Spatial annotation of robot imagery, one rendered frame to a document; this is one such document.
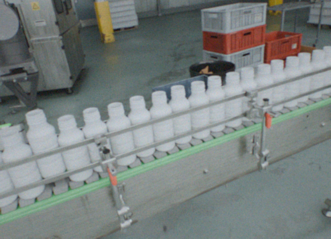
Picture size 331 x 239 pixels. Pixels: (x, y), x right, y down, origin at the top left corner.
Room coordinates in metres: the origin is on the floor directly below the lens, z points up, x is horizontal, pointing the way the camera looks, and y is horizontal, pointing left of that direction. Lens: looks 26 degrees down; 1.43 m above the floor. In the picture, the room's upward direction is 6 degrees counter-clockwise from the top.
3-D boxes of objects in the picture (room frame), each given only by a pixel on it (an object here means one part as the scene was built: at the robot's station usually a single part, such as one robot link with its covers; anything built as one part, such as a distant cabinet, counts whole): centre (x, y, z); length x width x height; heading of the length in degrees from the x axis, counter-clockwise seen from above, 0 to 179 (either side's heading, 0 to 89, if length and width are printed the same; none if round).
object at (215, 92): (0.74, -0.15, 1.08); 0.06 x 0.06 x 0.17
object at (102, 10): (8.31, 1.44, 0.55); 0.40 x 0.40 x 1.10; 23
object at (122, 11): (10.50, 1.37, 0.50); 1.24 x 1.03 x 1.00; 116
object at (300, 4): (5.06, -2.46, 0.49); 1.05 x 0.55 x 0.99; 113
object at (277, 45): (3.51, -1.48, 0.55); 0.61 x 0.41 x 0.22; 116
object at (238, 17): (3.15, -0.87, 1.00); 0.61 x 0.41 x 0.22; 120
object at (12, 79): (0.56, 0.29, 1.26); 0.07 x 0.07 x 0.09; 23
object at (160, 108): (0.66, 0.01, 1.08); 0.06 x 0.06 x 0.17
